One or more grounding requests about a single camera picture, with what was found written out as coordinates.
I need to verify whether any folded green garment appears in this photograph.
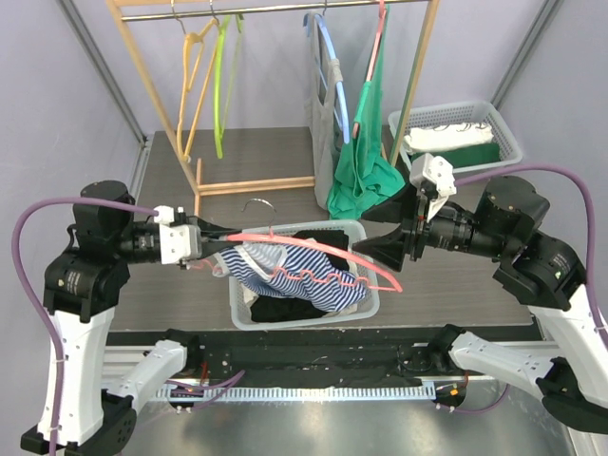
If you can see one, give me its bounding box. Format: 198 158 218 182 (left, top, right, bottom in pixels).
430 142 501 169

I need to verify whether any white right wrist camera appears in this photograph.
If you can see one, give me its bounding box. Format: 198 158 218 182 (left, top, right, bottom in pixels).
409 153 457 221

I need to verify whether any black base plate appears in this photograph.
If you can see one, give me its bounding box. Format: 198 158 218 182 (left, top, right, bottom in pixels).
106 325 545 389

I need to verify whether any blue hanger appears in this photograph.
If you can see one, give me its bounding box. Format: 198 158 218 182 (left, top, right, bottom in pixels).
303 11 351 144

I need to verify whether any yellow velvet hanger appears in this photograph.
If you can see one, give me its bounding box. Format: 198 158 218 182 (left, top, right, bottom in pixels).
170 1 219 163

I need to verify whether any black tank top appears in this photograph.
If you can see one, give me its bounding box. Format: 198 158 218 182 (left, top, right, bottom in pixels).
249 230 349 323

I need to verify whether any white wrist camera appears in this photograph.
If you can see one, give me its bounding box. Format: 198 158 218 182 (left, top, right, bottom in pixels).
409 153 457 221
153 205 185 265

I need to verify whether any green tank top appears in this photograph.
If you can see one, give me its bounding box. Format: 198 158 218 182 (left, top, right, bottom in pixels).
327 6 405 219

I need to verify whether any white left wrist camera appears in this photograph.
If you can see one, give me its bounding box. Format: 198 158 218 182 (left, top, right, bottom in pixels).
153 205 185 265

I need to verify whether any white perforated front basket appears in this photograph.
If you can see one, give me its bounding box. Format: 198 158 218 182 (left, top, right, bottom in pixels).
213 219 399 331

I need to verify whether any white slotted cable duct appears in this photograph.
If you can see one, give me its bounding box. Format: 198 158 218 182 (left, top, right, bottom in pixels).
150 382 436 404

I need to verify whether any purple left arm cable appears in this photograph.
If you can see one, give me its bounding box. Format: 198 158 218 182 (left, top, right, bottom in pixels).
11 197 247 456

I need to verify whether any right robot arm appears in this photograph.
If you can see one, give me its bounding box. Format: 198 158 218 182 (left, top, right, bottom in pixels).
353 176 607 434

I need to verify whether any wooden clothes rack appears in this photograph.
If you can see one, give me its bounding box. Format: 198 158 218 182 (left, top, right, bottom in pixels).
104 0 441 218

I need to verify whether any white perforated back basket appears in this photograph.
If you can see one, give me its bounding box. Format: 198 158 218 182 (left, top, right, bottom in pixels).
400 101 523 174

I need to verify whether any lime green hanger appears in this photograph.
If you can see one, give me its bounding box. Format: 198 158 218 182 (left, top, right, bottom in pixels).
213 14 244 160

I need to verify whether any white perforated basket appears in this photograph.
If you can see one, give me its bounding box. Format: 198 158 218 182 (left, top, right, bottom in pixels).
213 219 399 331
400 101 523 174

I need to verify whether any blue white striped tank top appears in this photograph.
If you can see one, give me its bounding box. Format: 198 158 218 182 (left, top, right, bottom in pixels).
215 242 367 313

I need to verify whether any folded white garment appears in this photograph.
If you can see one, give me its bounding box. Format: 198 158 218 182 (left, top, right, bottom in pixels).
404 123 494 154

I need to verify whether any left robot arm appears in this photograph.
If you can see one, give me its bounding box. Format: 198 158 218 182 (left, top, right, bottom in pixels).
20 180 234 455

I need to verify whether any grey tank top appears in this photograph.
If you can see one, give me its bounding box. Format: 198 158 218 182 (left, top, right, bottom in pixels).
305 32 343 209

